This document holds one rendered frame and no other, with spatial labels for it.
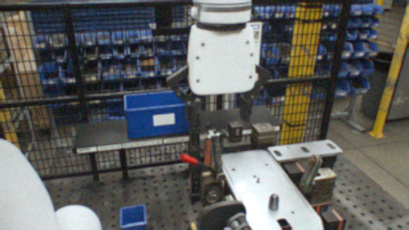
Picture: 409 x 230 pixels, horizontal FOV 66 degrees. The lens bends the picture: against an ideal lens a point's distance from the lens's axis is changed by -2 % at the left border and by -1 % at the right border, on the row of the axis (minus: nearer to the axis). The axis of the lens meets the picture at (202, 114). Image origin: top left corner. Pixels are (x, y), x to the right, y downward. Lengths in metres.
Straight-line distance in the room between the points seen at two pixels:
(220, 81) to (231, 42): 0.06
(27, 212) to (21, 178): 0.06
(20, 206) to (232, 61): 0.40
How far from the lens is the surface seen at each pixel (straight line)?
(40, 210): 0.60
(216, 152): 0.98
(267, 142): 1.35
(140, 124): 1.31
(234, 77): 0.48
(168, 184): 1.60
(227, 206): 0.74
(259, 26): 1.50
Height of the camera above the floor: 1.68
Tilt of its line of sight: 26 degrees down
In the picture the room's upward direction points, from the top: straight up
